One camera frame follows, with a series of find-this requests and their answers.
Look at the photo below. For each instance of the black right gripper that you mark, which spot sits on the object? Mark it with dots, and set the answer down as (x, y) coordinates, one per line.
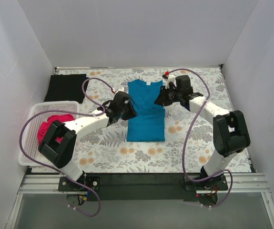
(163, 97)

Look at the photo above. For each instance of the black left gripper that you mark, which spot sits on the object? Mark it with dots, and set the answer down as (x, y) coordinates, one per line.
(129, 111)

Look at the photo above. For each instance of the blue t shirt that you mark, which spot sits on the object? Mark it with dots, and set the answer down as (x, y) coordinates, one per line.
(149, 124)

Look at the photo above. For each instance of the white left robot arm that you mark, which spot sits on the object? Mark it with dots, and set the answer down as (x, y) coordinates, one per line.
(58, 144)

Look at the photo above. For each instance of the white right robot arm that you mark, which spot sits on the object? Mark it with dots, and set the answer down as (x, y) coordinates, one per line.
(230, 133)

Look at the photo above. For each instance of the floral patterned tablecloth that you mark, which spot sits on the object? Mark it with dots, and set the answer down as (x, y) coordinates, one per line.
(188, 141)

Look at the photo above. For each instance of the folded black t shirt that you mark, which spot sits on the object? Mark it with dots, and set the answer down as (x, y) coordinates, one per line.
(66, 88)

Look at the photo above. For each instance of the crumpled pink t shirt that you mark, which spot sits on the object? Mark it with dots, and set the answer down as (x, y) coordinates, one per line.
(45, 125)

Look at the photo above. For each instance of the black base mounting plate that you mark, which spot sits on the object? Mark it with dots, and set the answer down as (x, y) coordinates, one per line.
(150, 186)

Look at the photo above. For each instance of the white plastic laundry basket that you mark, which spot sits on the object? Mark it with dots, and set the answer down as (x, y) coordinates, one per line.
(29, 138)

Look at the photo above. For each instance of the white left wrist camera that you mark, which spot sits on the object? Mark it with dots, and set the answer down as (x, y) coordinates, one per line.
(121, 89)

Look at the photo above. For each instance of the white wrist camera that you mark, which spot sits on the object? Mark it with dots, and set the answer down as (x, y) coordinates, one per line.
(121, 89)
(169, 78)

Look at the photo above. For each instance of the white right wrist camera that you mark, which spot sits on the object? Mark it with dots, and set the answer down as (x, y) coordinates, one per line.
(169, 78)

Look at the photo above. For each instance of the aluminium frame rail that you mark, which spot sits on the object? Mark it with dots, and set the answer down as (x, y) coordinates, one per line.
(242, 183)

